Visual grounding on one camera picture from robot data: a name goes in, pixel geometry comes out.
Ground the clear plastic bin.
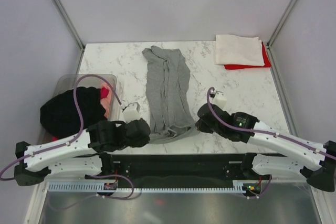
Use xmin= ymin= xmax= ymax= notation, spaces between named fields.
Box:
xmin=34 ymin=74 xmax=121 ymax=155

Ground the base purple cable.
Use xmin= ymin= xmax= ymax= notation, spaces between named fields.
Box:
xmin=86 ymin=173 xmax=135 ymax=200
xmin=243 ymin=174 xmax=274 ymax=200

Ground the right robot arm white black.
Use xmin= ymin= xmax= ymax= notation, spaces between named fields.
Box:
xmin=196 ymin=104 xmax=335 ymax=192

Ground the left aluminium frame post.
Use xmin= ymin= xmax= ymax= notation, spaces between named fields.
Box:
xmin=52 ymin=0 xmax=85 ymax=52

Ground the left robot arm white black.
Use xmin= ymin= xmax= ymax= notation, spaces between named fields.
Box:
xmin=14 ymin=119 xmax=150 ymax=186

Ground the grey t shirt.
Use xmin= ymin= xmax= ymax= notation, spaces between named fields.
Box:
xmin=142 ymin=46 xmax=198 ymax=144

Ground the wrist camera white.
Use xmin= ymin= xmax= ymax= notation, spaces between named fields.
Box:
xmin=122 ymin=102 xmax=141 ymax=123
xmin=209 ymin=91 xmax=227 ymax=110

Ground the red folded t shirt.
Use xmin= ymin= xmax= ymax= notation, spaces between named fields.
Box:
xmin=224 ymin=42 xmax=271 ymax=70

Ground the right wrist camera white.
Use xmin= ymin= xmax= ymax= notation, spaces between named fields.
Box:
xmin=209 ymin=91 xmax=227 ymax=110

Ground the right aluminium frame post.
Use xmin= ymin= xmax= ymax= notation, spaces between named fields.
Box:
xmin=266 ymin=0 xmax=299 ymax=49

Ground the aluminium frame post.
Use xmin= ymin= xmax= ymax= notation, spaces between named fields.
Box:
xmin=266 ymin=0 xmax=299 ymax=49
xmin=52 ymin=0 xmax=85 ymax=52

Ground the white folded t shirt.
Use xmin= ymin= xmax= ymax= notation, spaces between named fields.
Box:
xmin=214 ymin=34 xmax=263 ymax=66

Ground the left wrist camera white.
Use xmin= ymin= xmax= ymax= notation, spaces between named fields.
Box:
xmin=122 ymin=102 xmax=141 ymax=123

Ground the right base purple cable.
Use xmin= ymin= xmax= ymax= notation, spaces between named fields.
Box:
xmin=243 ymin=174 xmax=274 ymax=200

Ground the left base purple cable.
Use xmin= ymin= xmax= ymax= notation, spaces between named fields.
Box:
xmin=86 ymin=173 xmax=135 ymax=200

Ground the white slotted cable duct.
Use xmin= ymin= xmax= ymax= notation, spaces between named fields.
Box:
xmin=47 ymin=182 xmax=246 ymax=194

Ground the magenta t shirt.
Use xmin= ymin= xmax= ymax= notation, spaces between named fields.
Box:
xmin=51 ymin=87 xmax=111 ymax=142

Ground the black t shirt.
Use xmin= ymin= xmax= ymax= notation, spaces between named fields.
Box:
xmin=40 ymin=86 xmax=109 ymax=140

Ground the peach t shirt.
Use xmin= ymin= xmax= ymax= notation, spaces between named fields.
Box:
xmin=100 ymin=82 xmax=113 ymax=119

